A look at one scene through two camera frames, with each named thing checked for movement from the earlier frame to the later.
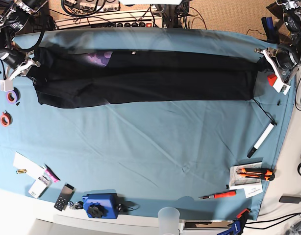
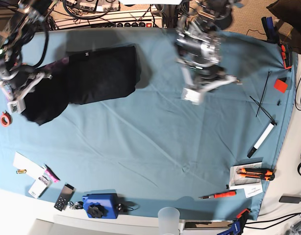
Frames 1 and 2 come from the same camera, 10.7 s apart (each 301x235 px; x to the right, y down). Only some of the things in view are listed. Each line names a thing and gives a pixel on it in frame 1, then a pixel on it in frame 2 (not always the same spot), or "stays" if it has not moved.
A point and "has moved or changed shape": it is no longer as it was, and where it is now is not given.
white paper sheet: x=24 y=164 stays
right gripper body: x=270 y=53 → x=206 y=78
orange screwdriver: x=222 y=194 stays
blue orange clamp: x=236 y=227 stays
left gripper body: x=24 y=67 → x=16 y=91
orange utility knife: x=264 y=173 stays
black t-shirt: x=68 y=78 has moved or changed shape
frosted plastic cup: x=168 y=219 stays
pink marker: x=53 y=176 stays
